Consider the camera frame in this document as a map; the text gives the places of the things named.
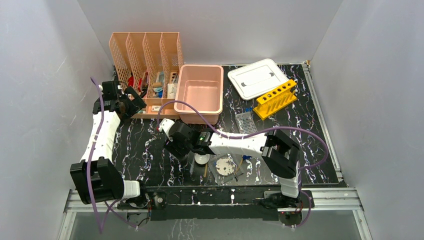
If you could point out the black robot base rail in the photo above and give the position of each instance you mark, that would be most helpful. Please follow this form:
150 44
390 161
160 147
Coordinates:
223 202

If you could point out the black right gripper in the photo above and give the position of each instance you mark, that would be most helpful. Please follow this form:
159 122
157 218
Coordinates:
171 146

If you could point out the clear plastic tube rack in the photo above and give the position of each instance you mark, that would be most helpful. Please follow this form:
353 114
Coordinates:
245 123

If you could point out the white evaporating dish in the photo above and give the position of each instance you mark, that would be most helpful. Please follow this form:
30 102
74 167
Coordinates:
201 159

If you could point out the clear plastic pipette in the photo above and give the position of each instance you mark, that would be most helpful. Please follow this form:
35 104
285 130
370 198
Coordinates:
192 163

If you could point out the yellow test tube rack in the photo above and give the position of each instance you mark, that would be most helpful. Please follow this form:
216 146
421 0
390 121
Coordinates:
276 99

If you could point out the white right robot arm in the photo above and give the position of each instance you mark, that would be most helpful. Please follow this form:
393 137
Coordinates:
274 147

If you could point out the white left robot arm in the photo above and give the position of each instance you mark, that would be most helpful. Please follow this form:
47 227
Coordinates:
95 176

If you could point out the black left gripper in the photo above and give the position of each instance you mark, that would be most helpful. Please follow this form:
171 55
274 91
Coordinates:
136 104

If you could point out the white container lid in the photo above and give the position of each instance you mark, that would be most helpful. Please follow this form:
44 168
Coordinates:
256 79

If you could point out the yellow rubber tube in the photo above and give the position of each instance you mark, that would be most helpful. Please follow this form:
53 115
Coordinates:
205 170

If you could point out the pink desk organizer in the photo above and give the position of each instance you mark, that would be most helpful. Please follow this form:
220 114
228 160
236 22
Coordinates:
150 62

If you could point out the pink plastic bin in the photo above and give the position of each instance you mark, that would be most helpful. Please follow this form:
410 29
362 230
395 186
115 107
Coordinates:
200 86

